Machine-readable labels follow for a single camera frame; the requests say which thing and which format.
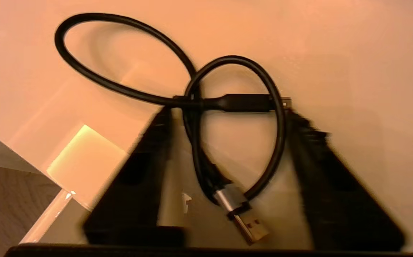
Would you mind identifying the short black USB cable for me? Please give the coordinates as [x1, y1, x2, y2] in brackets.
[54, 12, 293, 246]

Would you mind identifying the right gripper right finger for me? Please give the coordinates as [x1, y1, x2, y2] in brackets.
[287, 109, 407, 250]

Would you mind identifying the white low cabinet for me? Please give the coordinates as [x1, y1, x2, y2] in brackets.
[0, 0, 413, 250]

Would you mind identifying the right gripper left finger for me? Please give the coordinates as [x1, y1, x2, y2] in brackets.
[83, 107, 187, 247]

